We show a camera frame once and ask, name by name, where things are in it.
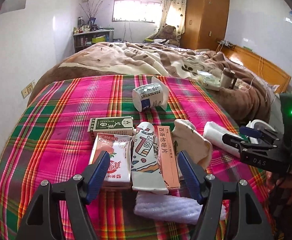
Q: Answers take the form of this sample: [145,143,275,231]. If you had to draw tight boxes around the white foam roll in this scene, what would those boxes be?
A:
[203,121,243,158]

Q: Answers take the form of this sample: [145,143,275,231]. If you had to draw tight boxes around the white foam sheet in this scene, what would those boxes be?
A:
[133,191,227,225]

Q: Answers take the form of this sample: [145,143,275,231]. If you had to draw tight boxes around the white yogurt cup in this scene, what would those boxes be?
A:
[132,76,169,112]

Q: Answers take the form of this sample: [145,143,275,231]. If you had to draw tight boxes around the white trash bin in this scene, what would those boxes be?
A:
[246,119,275,144]

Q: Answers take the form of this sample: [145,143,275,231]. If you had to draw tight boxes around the person's right hand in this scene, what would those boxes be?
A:
[266,171,292,204]

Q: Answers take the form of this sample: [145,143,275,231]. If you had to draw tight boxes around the brown beige blanket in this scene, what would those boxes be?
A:
[29,42,274,124]

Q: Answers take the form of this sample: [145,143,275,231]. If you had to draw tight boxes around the beige thermos mug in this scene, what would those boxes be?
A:
[220,68,237,89]

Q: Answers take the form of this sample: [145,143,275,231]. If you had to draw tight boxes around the crumpled beige paper bag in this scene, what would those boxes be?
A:
[171,119,213,170]

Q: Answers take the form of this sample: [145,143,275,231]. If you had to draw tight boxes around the green tissue pack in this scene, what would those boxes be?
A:
[197,70,221,91]

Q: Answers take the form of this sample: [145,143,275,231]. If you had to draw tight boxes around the wooden headboard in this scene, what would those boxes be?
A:
[221,46,292,93]

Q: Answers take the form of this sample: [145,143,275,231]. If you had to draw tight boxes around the pink plaid cloth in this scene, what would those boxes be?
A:
[0,75,275,239]

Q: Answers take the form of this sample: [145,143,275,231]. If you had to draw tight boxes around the orange medicine box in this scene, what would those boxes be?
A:
[154,125,181,190]

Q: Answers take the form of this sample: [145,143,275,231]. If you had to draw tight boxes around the pink strawberry milk carton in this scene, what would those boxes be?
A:
[89,133,132,190]

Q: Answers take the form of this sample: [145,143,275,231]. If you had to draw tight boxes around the green white small box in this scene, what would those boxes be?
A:
[87,116,134,137]

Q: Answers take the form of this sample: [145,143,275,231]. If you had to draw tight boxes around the brown teddy bear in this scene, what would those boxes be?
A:
[154,25,179,47]

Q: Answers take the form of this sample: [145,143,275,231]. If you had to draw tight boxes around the wooden wardrobe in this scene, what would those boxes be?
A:
[180,0,230,50]

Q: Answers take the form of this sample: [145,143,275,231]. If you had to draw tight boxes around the patterned curtain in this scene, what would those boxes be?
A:
[158,0,187,36]

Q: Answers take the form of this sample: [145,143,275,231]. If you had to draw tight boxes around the cluttered shelf unit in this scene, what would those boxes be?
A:
[73,29,114,53]

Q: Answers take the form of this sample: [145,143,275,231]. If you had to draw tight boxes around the dried branches in vase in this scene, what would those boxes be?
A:
[79,0,104,28]

